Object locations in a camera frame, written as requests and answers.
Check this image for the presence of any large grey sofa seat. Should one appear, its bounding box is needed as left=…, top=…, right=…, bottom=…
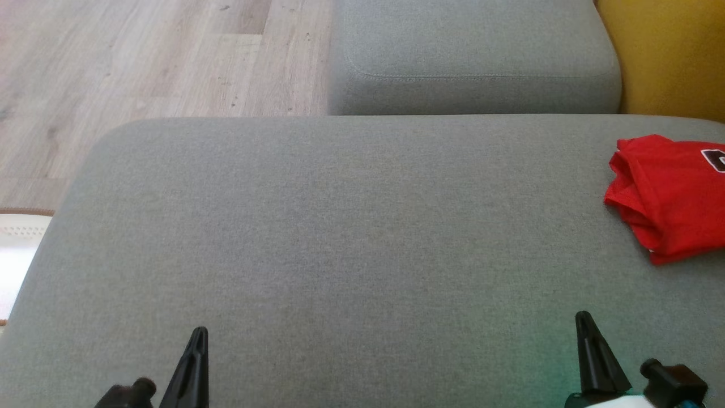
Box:
left=0, top=115, right=725, bottom=408

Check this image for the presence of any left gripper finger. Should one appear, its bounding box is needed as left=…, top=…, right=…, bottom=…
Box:
left=160, top=327, right=210, bottom=408

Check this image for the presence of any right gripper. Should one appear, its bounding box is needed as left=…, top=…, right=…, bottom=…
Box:
left=564, top=311, right=652, bottom=408

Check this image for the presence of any large yellow sofa back cushion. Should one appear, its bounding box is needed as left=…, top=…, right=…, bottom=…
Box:
left=594, top=0, right=725, bottom=123

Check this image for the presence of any red and white garment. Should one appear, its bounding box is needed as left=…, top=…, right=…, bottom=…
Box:
left=604, top=134, right=725, bottom=266

